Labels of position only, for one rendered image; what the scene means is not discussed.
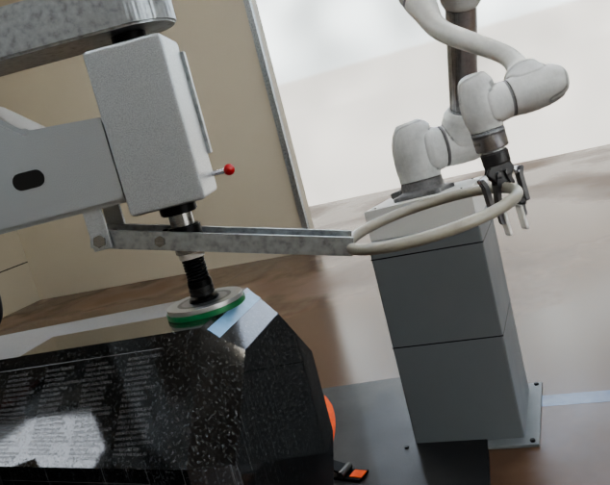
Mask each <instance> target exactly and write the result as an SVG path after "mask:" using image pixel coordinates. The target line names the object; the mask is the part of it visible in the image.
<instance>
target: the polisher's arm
mask: <svg viewBox="0 0 610 485"><path fill-rule="evenodd" d="M125 202H126V198H125V195H124V192H123V188H122V186H121V183H120V179H119V176H118V173H117V169H116V166H115V163H114V157H113V154H112V150H111V148H110V145H109V141H108V138H107V135H106V132H105V128H104V125H103V122H102V118H101V117H97V118H91V119H86V120H81V121H75V122H70V123H65V124H60V125H55V126H49V127H44V126H42V125H40V124H38V123H36V122H34V121H33V120H31V119H28V118H26V117H24V116H22V115H19V114H17V113H15V112H13V111H10V110H8V109H6V108H4V107H0V235H1V234H5V233H9V232H12V231H16V230H20V229H24V228H28V227H31V226H35V225H39V224H43V223H46V222H50V221H54V220H58V219H62V218H66V217H72V216H76V215H80V214H83V217H84V220H85V223H86V226H87V229H88V232H89V237H90V240H91V243H92V247H93V250H94V252H97V251H101V250H105V249H109V248H112V247H113V243H112V240H111V237H110V234H109V230H108V227H107V224H106V222H107V223H125V219H124V216H123V214H122V210H121V207H120V204H121V203H125ZM102 210H103V212H102ZM103 213H104V215H103ZM104 216H105V217H104ZM105 219H106V221H105ZM99 235H100V236H102V237H104V238H105V239H106V244H105V245H104V246H102V247H100V248H98V247H97V246H95V245H93V238H95V237H97V236H99Z"/></svg>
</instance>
